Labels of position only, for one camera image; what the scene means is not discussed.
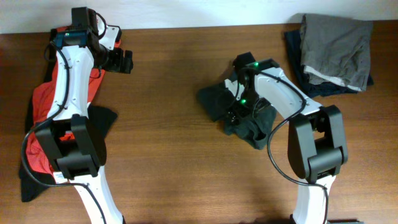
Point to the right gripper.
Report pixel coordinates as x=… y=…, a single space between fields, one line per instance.
x=241 y=112

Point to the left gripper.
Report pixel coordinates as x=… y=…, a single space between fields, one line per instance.
x=115 y=65

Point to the black t-shirt white letters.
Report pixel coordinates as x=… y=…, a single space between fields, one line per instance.
x=251 y=122

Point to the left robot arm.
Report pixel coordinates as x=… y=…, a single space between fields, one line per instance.
x=76 y=150

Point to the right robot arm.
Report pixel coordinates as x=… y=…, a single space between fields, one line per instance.
x=316 y=147

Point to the navy folded garment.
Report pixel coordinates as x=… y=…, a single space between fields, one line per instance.
x=293 y=42

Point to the grey folded garment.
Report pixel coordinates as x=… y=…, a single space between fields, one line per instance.
x=336 y=50

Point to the red t-shirt white print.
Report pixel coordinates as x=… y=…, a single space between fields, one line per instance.
x=102 y=118

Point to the black garment under pile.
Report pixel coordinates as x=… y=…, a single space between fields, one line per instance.
x=29 y=188

